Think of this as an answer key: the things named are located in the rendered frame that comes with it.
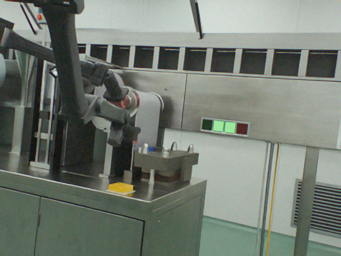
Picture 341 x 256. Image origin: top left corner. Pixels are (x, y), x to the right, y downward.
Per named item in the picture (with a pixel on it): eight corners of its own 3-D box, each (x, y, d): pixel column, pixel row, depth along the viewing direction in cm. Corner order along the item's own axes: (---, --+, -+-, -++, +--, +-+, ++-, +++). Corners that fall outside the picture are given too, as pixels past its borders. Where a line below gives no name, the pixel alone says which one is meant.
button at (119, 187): (107, 190, 139) (108, 184, 139) (118, 188, 145) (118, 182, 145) (123, 194, 136) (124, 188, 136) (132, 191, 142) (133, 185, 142)
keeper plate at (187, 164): (179, 181, 169) (182, 158, 169) (187, 178, 179) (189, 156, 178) (184, 182, 168) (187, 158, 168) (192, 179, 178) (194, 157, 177)
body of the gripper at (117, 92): (123, 102, 153) (118, 89, 148) (103, 99, 157) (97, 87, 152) (130, 90, 157) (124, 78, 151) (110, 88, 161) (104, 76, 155)
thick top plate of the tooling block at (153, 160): (134, 166, 160) (135, 152, 160) (170, 159, 197) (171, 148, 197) (166, 172, 154) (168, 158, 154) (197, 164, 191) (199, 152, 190)
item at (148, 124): (131, 153, 165) (136, 113, 164) (154, 151, 187) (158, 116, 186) (132, 153, 165) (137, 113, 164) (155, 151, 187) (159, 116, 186)
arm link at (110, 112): (103, 96, 105) (67, 89, 107) (98, 115, 105) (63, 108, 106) (132, 111, 148) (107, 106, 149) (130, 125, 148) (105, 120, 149)
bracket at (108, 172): (98, 176, 164) (105, 110, 162) (106, 175, 170) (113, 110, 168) (107, 178, 162) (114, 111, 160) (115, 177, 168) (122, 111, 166)
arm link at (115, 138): (129, 111, 145) (108, 107, 145) (121, 136, 140) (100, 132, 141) (132, 125, 155) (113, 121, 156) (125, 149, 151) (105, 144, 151)
